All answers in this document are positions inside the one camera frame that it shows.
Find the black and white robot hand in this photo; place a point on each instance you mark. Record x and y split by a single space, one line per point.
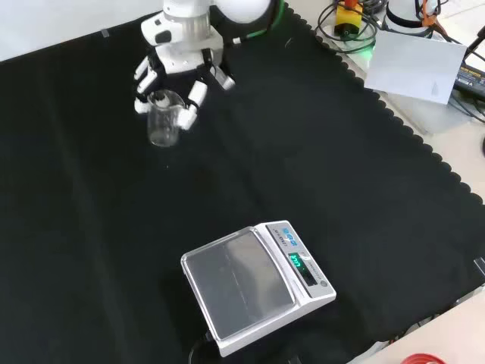
178 60

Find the clear glass beaker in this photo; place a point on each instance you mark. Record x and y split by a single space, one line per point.
163 120

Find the white electronic balance steel pan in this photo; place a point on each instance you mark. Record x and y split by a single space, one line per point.
257 288

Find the black bench cloth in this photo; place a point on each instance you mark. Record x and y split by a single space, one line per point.
189 189

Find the yellow stop button box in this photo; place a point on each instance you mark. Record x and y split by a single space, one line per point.
348 19

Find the white round base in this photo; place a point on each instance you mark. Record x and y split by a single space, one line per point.
404 13

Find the pale grey board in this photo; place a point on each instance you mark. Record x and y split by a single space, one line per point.
414 69

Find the black power adapter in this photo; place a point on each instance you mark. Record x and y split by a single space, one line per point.
470 79

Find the red round object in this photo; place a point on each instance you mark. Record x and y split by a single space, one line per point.
421 358

